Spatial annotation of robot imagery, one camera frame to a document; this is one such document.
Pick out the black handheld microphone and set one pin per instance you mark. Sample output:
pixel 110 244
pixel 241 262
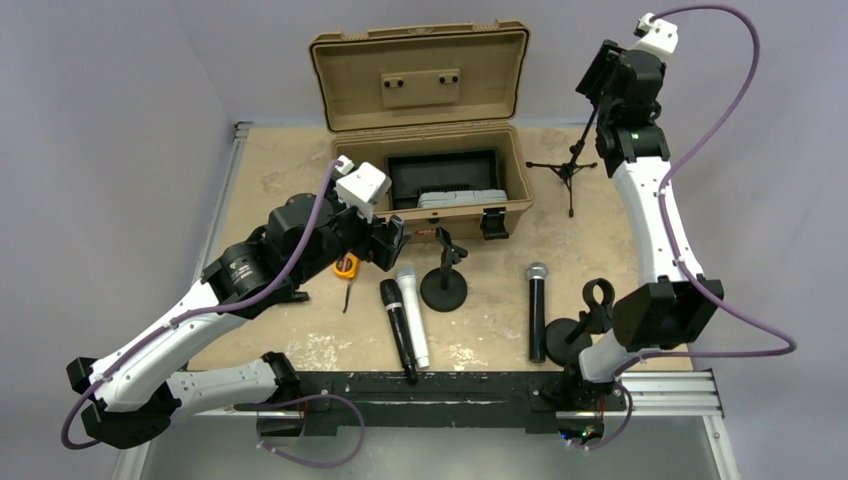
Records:
pixel 393 305

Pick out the grey plastic case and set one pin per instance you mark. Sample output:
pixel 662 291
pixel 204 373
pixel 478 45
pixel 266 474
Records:
pixel 432 200

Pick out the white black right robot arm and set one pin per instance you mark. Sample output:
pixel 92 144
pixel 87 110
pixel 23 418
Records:
pixel 672 303

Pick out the black tripod mic stand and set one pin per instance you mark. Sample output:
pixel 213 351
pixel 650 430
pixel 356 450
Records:
pixel 568 170

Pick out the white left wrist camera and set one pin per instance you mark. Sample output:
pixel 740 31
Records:
pixel 360 186

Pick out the yellow tape measure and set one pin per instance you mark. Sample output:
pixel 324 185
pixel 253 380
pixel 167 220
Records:
pixel 347 269

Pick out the black T-shaped pipe fitting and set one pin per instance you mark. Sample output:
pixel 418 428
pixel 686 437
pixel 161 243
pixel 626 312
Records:
pixel 293 297

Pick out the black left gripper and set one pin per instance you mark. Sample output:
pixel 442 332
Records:
pixel 383 251

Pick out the silver-head black microphone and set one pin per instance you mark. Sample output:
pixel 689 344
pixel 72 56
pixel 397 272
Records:
pixel 536 275

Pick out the black round-base mic stand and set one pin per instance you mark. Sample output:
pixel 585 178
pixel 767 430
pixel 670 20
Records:
pixel 444 289

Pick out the white handheld microphone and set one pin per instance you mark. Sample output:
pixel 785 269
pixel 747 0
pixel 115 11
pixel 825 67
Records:
pixel 407 281

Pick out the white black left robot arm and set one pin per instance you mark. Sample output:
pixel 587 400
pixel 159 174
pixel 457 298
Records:
pixel 133 395

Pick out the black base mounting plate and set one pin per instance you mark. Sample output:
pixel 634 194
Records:
pixel 536 402

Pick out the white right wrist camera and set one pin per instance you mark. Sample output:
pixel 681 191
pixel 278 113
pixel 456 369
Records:
pixel 657 37

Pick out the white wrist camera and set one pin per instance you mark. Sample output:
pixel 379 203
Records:
pixel 657 37
pixel 360 186

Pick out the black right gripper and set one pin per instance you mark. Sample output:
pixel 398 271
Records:
pixel 603 67

